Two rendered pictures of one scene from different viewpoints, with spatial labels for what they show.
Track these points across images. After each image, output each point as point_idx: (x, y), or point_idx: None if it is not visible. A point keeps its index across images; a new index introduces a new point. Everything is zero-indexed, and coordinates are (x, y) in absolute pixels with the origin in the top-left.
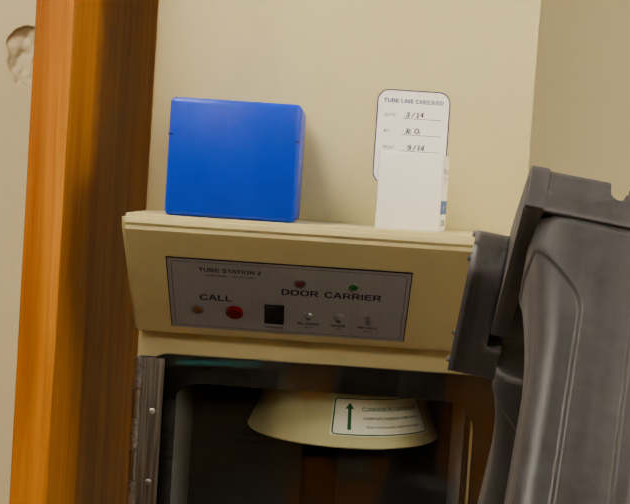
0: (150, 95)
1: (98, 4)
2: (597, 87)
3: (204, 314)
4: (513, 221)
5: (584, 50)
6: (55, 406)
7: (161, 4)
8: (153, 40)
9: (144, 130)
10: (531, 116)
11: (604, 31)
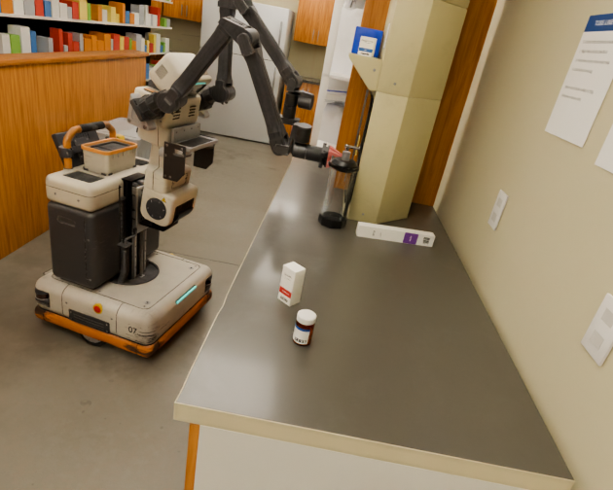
0: (460, 40)
1: (387, 10)
2: (550, 27)
3: None
4: (254, 28)
5: (553, 12)
6: (349, 93)
7: (388, 8)
8: (464, 23)
9: None
10: (391, 26)
11: (559, 2)
